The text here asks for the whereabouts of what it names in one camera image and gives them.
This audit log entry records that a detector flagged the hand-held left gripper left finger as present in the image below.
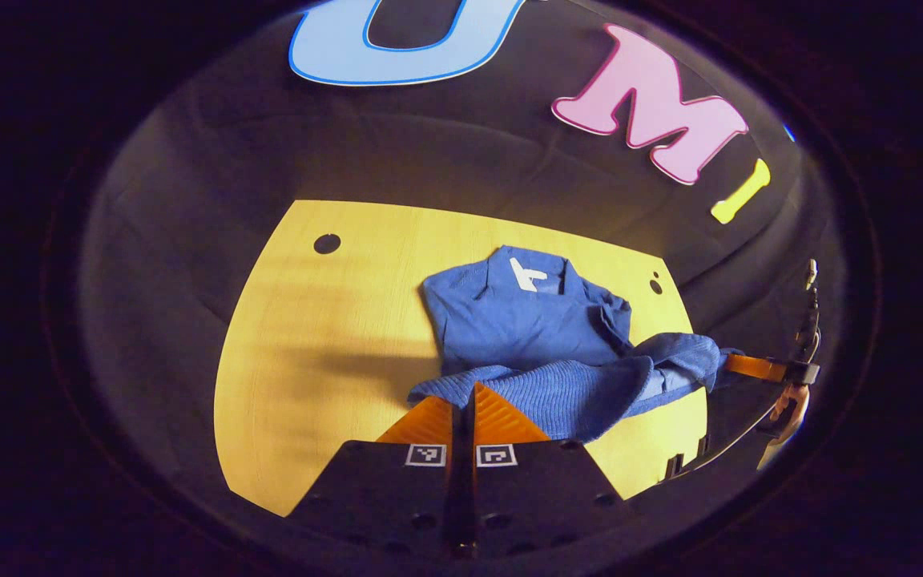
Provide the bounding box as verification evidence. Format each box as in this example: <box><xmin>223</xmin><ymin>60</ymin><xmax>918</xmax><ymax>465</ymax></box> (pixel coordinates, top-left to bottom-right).
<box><xmin>285</xmin><ymin>394</ymin><xmax>463</xmax><ymax>559</ymax></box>

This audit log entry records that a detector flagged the blue shirt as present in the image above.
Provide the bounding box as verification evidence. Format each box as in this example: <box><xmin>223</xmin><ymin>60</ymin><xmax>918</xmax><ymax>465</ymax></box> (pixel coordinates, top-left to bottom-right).
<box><xmin>408</xmin><ymin>244</ymin><xmax>743</xmax><ymax>444</ymax></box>

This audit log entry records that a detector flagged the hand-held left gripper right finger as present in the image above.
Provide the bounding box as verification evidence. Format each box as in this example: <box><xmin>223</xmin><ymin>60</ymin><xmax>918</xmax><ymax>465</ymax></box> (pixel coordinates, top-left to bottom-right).
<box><xmin>462</xmin><ymin>381</ymin><xmax>628</xmax><ymax>559</ymax></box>

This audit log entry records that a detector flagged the black backdrop cloth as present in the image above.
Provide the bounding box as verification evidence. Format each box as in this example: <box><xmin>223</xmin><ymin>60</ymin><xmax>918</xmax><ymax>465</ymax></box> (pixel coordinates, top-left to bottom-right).
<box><xmin>81</xmin><ymin>0</ymin><xmax>839</xmax><ymax>530</ymax></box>

